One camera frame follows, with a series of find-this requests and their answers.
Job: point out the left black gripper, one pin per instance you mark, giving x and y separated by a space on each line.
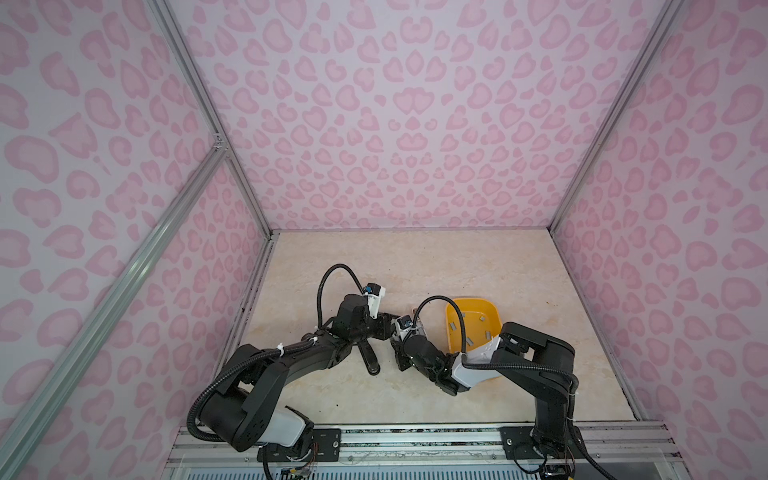
385 325

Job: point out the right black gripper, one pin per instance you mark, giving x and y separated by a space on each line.
399 354

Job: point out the black long stapler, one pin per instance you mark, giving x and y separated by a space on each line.
369 358

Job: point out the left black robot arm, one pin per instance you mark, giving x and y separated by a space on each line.
240 406

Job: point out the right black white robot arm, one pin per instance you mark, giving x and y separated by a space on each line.
540 364

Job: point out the yellow plastic tray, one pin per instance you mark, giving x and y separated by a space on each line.
482 327

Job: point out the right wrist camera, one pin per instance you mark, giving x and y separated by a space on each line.
406 327

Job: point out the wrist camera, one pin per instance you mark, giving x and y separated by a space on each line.
374 293
406 327

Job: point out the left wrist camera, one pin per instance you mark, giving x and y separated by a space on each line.
374 293

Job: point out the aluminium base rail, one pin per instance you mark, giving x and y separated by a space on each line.
625 449

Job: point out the aluminium frame left diagonal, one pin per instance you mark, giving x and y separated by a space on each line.
31 425

